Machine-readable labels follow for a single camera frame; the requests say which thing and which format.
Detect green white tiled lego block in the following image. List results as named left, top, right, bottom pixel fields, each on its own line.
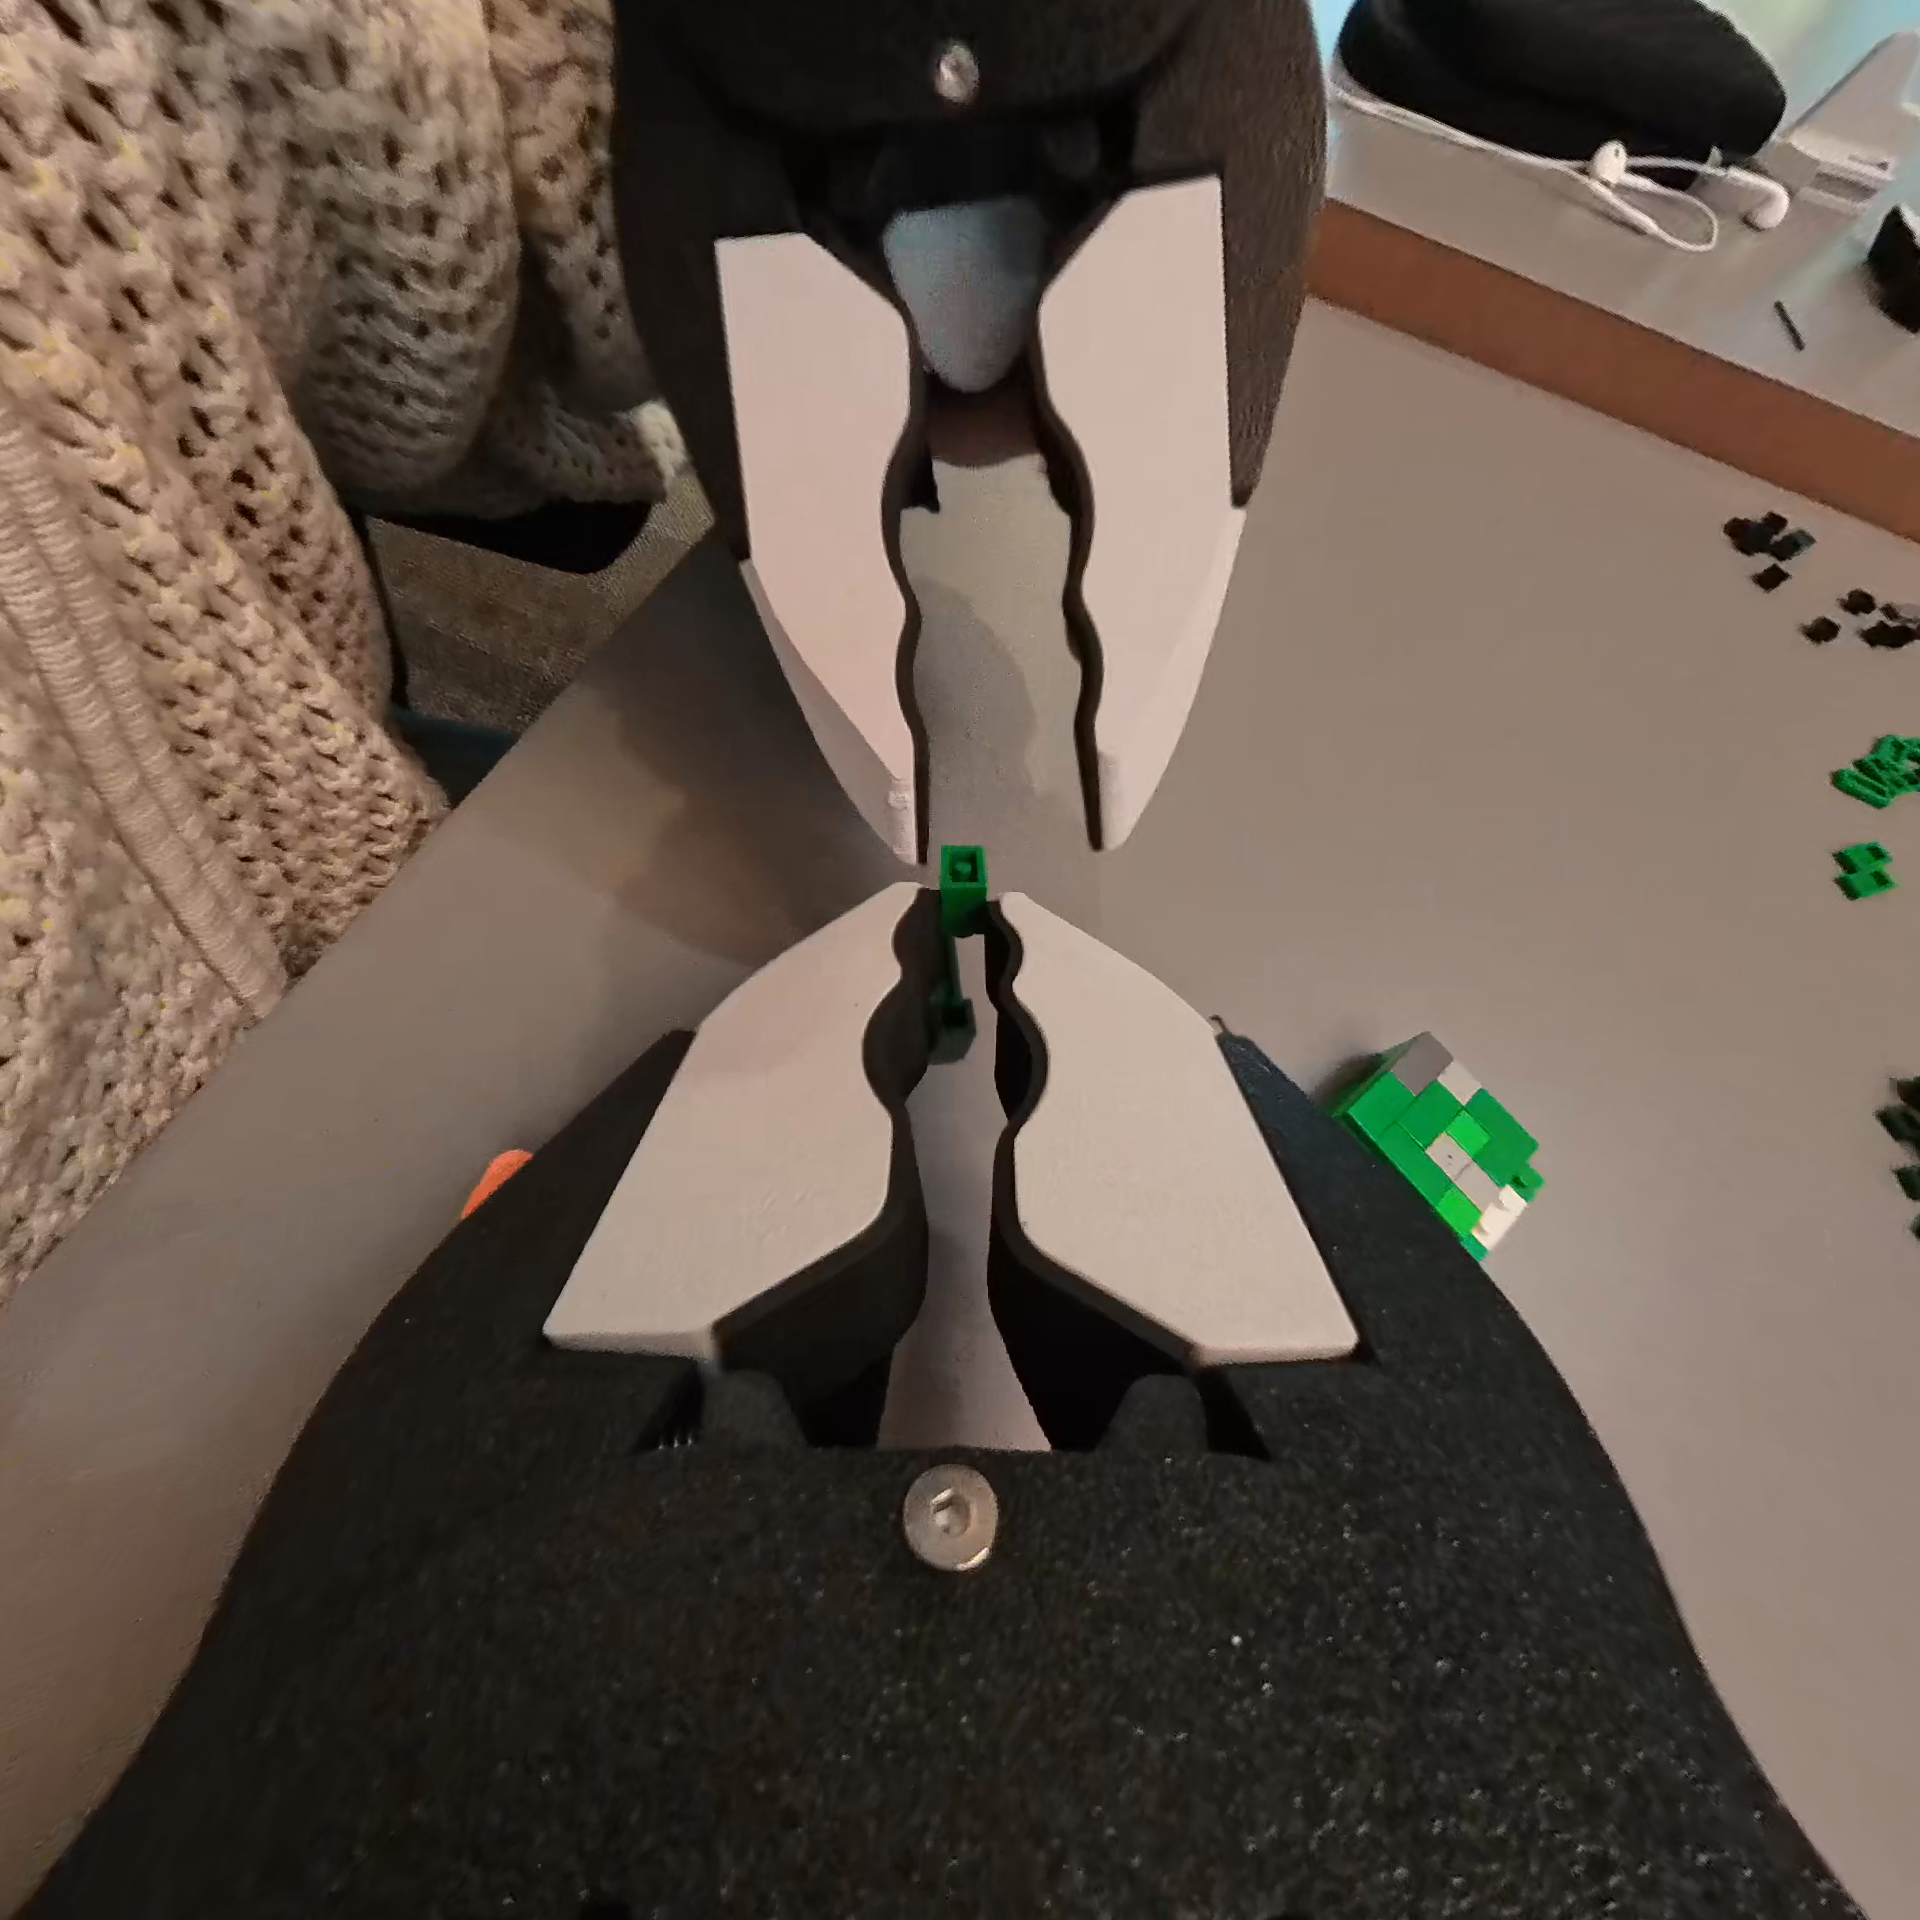
left=1328, top=1030, right=1548, bottom=1261

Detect cream knit sweater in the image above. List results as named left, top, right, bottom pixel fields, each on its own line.
left=0, top=0, right=707, bottom=1308

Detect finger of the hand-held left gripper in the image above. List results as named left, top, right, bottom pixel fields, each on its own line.
left=1031, top=172, right=1240, bottom=854
left=713, top=228, right=939, bottom=863

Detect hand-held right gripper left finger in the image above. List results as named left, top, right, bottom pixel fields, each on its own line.
left=539, top=882, right=934, bottom=1452

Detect black oval pad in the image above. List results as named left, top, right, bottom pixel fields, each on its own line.
left=1336, top=0, right=1790, bottom=189

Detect scattered black lego pieces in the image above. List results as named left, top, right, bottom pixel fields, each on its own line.
left=1722, top=510, right=1920, bottom=654

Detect person's left forearm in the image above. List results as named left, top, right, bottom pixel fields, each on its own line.
left=323, top=0, right=707, bottom=518

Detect dark green lego assembly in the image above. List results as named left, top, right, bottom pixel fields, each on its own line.
left=930, top=844, right=995, bottom=1070

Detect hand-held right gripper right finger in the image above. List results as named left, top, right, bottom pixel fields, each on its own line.
left=990, top=889, right=1362, bottom=1452

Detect grey wood-edged table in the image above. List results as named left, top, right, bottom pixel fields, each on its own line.
left=1305, top=29, right=1920, bottom=452

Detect pile of bright green pieces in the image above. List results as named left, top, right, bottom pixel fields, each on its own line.
left=1827, top=731, right=1920, bottom=906

